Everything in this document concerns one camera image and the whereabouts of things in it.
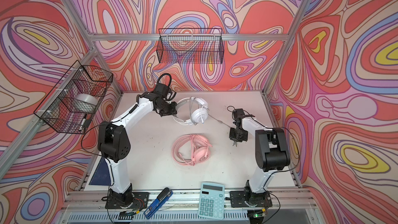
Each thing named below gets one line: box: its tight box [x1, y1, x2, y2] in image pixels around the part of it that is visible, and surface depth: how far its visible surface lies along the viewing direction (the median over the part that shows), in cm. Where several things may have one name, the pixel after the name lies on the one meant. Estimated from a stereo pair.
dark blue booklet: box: [88, 156, 111, 186], surface depth 81 cm
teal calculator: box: [197, 182, 225, 220], surface depth 73 cm
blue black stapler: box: [143, 187, 174, 220], surface depth 72 cm
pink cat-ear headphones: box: [171, 133, 213, 167], surface depth 88 cm
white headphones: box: [172, 96, 209, 126], surface depth 83 cm
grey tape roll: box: [75, 93, 98, 106], surface depth 75 cm
